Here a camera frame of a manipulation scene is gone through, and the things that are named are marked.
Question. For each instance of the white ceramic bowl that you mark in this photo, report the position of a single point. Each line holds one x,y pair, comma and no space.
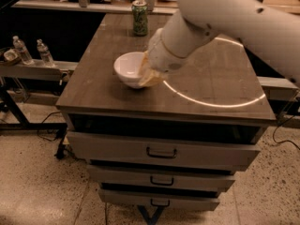
127,68

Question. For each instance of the bottom grey drawer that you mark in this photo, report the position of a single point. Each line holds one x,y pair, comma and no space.
155,200

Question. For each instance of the top grey drawer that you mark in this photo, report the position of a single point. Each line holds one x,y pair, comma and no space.
183,154

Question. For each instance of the grey drawer cabinet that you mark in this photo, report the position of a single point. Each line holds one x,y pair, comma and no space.
216,97

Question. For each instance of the small water bottle left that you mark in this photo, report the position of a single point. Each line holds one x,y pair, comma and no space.
21,48

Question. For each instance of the grey drawer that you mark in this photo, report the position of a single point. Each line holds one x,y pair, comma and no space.
183,154
155,200
155,179

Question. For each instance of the green soda can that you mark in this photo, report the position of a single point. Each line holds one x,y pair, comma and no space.
140,21

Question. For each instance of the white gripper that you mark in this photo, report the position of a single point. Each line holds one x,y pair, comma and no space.
161,56

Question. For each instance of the metal side shelf rail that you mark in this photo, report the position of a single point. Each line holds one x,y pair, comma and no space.
39,71

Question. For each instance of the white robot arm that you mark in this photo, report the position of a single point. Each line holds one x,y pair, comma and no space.
272,35

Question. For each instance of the brown bowl on shelf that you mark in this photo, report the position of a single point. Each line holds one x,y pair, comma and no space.
8,57

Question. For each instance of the small water bottle right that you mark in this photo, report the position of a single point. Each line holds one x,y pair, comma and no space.
45,54

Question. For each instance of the middle grey drawer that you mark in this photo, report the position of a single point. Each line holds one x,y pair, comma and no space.
155,179

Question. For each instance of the black metal stand frame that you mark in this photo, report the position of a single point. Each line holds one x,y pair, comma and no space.
23,123

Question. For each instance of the small water bottle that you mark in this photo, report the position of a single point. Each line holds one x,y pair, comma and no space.
45,54
21,48

